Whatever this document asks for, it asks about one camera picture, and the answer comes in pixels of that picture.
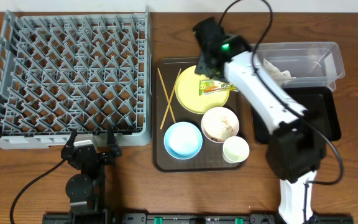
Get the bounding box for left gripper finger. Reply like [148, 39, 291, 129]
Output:
[65, 130, 77, 147]
[106, 124, 118, 149]

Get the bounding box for green yellow snack wrapper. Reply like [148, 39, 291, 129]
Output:
[199, 80, 239, 95]

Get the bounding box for pink bowl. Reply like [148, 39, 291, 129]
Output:
[201, 107, 240, 143]

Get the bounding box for white napkin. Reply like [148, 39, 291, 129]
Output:
[263, 58, 293, 86]

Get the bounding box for white cup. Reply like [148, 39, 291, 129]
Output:
[223, 136, 250, 164]

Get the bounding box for rice and peanut scraps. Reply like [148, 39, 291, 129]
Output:
[203, 116, 239, 142]

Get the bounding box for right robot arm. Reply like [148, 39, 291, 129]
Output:
[196, 34, 326, 223]

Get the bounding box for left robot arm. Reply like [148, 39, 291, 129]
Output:
[61, 126, 122, 223]

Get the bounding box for grey dishwasher rack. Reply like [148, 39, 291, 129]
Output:
[0, 11, 152, 149]

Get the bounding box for right wooden chopstick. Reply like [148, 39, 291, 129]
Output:
[160, 69, 181, 130]

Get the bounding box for wooden chopstick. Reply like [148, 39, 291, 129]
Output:
[157, 67, 176, 123]
[160, 69, 181, 130]

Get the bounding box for yellow plate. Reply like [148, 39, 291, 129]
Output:
[175, 65, 229, 114]

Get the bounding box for left wooden chopstick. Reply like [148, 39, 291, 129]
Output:
[157, 67, 176, 123]

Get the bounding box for dark brown serving tray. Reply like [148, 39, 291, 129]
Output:
[151, 57, 245, 172]

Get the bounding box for light blue bowl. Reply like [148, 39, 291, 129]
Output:
[163, 121, 203, 160]

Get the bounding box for clear plastic bin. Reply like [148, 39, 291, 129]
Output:
[256, 42, 345, 91]

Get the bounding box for black plastic bin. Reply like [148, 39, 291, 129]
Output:
[249, 86, 342, 145]

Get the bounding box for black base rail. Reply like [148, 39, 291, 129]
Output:
[42, 211, 354, 224]

